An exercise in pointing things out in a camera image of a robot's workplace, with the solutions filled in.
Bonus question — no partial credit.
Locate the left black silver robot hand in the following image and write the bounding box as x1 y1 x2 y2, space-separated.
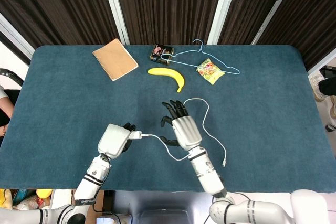
97 122 137 159

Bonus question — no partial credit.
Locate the teal table cloth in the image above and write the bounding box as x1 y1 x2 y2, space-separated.
0 45 336 194

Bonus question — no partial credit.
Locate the black chair armrest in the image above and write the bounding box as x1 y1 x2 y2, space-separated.
0 68 26 87

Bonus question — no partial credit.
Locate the yellow banana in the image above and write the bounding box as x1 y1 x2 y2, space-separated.
146 67 185 93

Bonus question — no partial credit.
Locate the white sneaker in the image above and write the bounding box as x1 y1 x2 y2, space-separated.
309 72 327 102

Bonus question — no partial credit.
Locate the yellow snack packet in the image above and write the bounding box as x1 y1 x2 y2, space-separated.
196 58 225 86

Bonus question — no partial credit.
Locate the brown spiral notebook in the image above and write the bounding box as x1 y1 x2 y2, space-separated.
92 38 139 82

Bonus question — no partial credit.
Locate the dark brown curtain panel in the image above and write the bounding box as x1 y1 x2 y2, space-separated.
112 0 226 46
256 0 336 71
217 0 293 46
0 0 122 49

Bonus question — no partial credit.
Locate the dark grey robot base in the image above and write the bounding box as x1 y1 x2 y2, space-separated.
94 190 222 224

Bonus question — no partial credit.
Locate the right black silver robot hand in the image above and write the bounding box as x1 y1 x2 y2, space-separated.
160 100 203 151

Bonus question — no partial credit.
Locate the yellow plastic toy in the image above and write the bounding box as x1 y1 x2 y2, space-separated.
36 188 53 199

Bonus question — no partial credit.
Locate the dark snack packet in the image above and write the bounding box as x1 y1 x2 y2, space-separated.
150 44 175 66

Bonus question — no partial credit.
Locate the white partition post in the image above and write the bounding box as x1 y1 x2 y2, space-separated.
251 0 300 46
0 13 36 66
99 0 131 46
206 0 247 46
307 48 336 76

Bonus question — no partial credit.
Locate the black trouser leg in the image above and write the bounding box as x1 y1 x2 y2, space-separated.
318 76 336 96

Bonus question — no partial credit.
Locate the white plastic box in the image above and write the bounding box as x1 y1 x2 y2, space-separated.
49 189 76 208

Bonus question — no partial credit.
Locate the white charger with cable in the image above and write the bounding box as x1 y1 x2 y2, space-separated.
140 98 228 168

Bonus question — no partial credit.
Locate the light blue wire hanger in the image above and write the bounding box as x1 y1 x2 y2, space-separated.
160 39 241 76

